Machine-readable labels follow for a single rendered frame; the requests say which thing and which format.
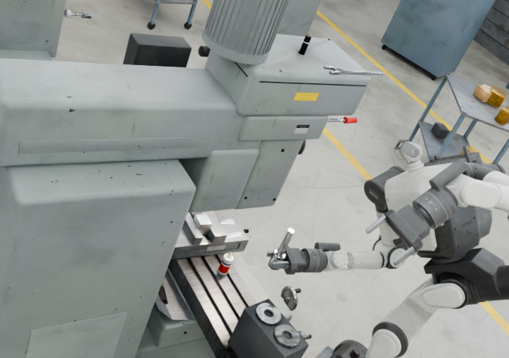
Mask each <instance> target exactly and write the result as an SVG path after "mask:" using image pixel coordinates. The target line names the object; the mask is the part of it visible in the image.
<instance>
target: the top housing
mask: <svg viewBox="0 0 509 358"><path fill-rule="evenodd" d="M303 39H304V36H290V35H281V34H276V38H275V39H274V42H273V45H272V48H271V50H270V53H269V55H268V58H267V60H266V61H265V62H264V63H261V64H241V63H238V62H235V61H231V60H229V59H226V58H224V57H222V56H220V55H218V54H217V53H215V52H213V51H212V50H210V53H209V55H208V59H207V62H206V65H205V69H209V70H210V72H211V73H212V74H213V75H214V77H215V78H216V79H217V81H218V82H219V83H220V84H221V85H222V87H223V88H224V89H225V90H226V92H227V93H228V94H229V95H230V97H231V98H232V99H233V100H234V102H235V103H236V110H237V113H238V114H240V115H317V116H350V115H352V114H354V113H355V111H356V110H357V108H358V105H359V104H360V102H361V99H362V98H363V96H364V93H365V92H366V90H367V87H368V86H369V84H370V81H371V77H370V74H355V73H341V74H340V75H339V74H338V75H332V74H329V72H330V71H334V70H326V69H324V68H323V67H324V66H332V67H335V68H342V69H356V70H363V68H362V67H361V66H360V65H359V64H357V63H356V62H355V61H354V60H353V59H352V58H351V57H349V56H348V55H347V54H346V53H345V52H344V51H343V50H342V49H341V48H340V47H339V46H338V45H337V44H336V43H334V42H333V41H332V40H331V39H321V38H314V37H311V40H310V42H309V45H308V47H307V50H306V52H305V53H304V55H302V54H299V53H298V51H299V49H300V47H301V44H302V42H303Z"/></svg>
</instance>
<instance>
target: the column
mask: <svg viewBox="0 0 509 358"><path fill-rule="evenodd" d="M195 190H196V187H195V185H194V183H193V181H192V180H191V179H190V177H189V175H188V173H187V172H186V171H185V169H184V168H183V166H182V164H181V163H180V161H179V160H178V159H171V160H137V161H119V162H101V163H67V164H49V165H32V166H14V167H0V358H135V355H136V352H137V350H138V347H139V344H140V341H141V339H142V336H143V333H144V331H145V327H146V325H147V322H148V319H149V316H150V315H151V311H152V308H153V306H154V304H155V300H156V298H157V296H158V292H159V290H160V287H161V284H162V282H163V279H164V276H165V273H166V271H167V268H168V265H169V262H170V259H171V257H172V254H173V251H174V248H175V246H176V243H177V240H178V237H179V236H180V232H181V229H182V227H183V223H184V222H185V219H186V215H187V213H188V211H189V207H190V205H191V203H192V199H193V197H194V194H195Z"/></svg>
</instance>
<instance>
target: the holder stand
mask: <svg viewBox="0 0 509 358"><path fill-rule="evenodd" d="M228 344H229V346H231V348H232V349H233V350H234V352H235V353H236V354H237V356H238V357H239V358H302V357H303V355H304V353H305V351H306V350H307V348H308V346H309V344H308V343H307V342H306V340H305V339H303V337H302V336H301V335H300V334H299V333H298V332H297V330H296V329H295V328H294V327H293V326H292V324H291V323H290V322H289V321H288V319H287V318H286V317H285V316H284V315H283V314H282V313H281V312H280V311H279V310H278V308H277V307H276V306H275V305H274V304H273V302H272V301H271V300H270V299H266V300H263V301H261V302H259V303H257V304H254V305H252V306H250V307H247V308H245V309H244V310H243V312H242V315H241V316H240V318H239V321H238V322H237V325H236V327H235V329H234V331H233V333H232V335H231V337H230V339H229V341H228Z"/></svg>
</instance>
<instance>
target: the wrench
mask: <svg viewBox="0 0 509 358"><path fill-rule="evenodd" d="M323 68H324V69H326V70H334V71H330V72H329V74H332V75H338V74H339V75H340V74H341V73H355V74H370V75H385V74H384V72H382V71H381V70H356V69H342V68H335V67H332V66H324V67H323Z"/></svg>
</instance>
